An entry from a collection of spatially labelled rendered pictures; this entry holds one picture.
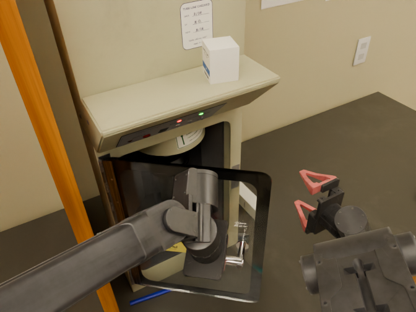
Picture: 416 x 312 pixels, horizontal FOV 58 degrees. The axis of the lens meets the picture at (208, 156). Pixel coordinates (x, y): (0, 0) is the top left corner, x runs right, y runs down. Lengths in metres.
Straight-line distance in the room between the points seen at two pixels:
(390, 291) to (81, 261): 0.31
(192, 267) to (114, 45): 0.38
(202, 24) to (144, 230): 0.37
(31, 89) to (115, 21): 0.17
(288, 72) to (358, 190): 0.51
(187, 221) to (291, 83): 1.09
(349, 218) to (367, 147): 0.82
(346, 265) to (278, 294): 0.66
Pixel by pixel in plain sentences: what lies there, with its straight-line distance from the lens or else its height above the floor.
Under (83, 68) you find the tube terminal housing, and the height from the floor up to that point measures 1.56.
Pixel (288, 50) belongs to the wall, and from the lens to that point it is 1.44.
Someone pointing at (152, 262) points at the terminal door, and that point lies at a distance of 0.89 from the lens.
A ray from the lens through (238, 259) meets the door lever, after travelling 0.74.
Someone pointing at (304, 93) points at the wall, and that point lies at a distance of 1.60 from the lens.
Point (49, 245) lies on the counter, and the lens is 1.21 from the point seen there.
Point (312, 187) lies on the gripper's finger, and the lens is 0.80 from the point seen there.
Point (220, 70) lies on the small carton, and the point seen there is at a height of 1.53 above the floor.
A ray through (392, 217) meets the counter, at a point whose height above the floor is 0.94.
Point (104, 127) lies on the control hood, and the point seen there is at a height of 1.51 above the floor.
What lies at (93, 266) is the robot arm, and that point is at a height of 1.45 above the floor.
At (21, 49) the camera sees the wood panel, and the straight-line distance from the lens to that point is 0.51.
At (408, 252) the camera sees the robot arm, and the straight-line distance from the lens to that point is 0.40.
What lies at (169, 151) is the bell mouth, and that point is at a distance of 0.79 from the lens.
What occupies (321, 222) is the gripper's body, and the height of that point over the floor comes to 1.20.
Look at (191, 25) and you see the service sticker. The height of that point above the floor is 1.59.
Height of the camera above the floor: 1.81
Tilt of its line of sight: 38 degrees down
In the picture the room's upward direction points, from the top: 2 degrees counter-clockwise
